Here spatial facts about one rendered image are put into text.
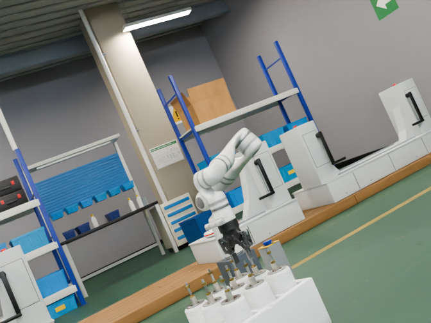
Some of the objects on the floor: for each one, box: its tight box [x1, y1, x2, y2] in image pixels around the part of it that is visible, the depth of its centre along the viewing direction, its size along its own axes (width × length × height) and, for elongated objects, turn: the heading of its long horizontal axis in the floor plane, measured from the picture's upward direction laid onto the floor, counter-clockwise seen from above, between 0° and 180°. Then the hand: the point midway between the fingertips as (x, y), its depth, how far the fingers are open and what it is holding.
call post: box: [258, 241, 296, 280], centre depth 221 cm, size 7×7×31 cm
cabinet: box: [149, 192, 198, 252], centre depth 769 cm, size 57×47×69 cm
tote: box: [178, 210, 212, 244], centre depth 669 cm, size 50×41×37 cm
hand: (242, 257), depth 189 cm, fingers open, 6 cm apart
